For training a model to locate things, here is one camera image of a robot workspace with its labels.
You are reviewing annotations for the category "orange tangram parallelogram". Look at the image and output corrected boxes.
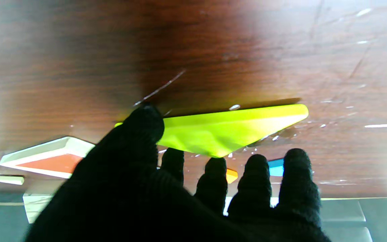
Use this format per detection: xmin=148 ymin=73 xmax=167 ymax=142
xmin=226 ymin=168 xmax=238 ymax=184

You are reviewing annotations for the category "large yellow tangram triangle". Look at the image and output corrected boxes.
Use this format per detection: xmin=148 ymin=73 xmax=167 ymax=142
xmin=115 ymin=104 xmax=309 ymax=158

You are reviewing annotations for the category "small natural wood triangle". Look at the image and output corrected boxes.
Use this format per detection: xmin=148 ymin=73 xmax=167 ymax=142
xmin=0 ymin=175 xmax=25 ymax=185

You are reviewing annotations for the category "blue tangram triangle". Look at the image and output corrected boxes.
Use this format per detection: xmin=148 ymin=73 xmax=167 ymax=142
xmin=268 ymin=158 xmax=285 ymax=177

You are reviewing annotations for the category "large red tangram triangle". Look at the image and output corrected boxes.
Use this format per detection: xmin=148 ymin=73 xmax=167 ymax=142
xmin=15 ymin=154 xmax=83 ymax=173

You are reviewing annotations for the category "square wooden puzzle tray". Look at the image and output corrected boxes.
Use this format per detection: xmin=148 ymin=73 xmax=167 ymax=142
xmin=0 ymin=136 xmax=96 ymax=179

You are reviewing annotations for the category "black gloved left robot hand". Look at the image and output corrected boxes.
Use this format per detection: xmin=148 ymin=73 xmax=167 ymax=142
xmin=24 ymin=104 xmax=332 ymax=242

